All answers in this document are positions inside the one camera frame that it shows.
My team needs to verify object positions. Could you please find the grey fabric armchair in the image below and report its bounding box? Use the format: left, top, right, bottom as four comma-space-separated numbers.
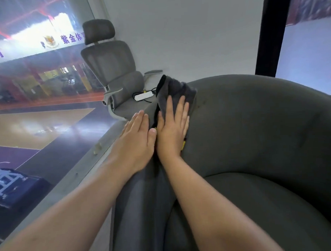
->
101, 70, 331, 251

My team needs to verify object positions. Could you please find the person's left forearm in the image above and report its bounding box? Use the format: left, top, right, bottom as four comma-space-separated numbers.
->
0, 157, 146, 251

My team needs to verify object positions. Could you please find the white power strip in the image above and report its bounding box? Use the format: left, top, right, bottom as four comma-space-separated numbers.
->
133, 91, 155, 102

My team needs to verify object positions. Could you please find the blue padded hoop base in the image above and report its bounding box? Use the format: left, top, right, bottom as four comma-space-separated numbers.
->
0, 159, 53, 212

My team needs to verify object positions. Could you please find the person's right forearm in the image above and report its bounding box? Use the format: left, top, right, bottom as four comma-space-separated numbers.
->
159, 151, 286, 251

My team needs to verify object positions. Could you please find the person's right hand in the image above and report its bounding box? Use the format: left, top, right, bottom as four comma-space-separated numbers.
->
154, 95, 192, 164

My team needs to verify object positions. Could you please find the black door frame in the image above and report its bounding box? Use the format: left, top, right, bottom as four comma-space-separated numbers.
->
252, 0, 298, 78

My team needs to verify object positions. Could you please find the person's left hand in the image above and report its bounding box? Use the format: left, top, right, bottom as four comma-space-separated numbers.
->
106, 109, 159, 175

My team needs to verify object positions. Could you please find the white banner with purple letters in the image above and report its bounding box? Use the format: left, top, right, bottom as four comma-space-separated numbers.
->
0, 22, 95, 66

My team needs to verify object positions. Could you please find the grey mesh office chair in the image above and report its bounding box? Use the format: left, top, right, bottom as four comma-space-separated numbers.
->
79, 16, 166, 124

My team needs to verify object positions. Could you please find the dark grey cleaning cloth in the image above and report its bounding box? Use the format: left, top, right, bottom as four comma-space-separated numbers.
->
150, 73, 200, 153

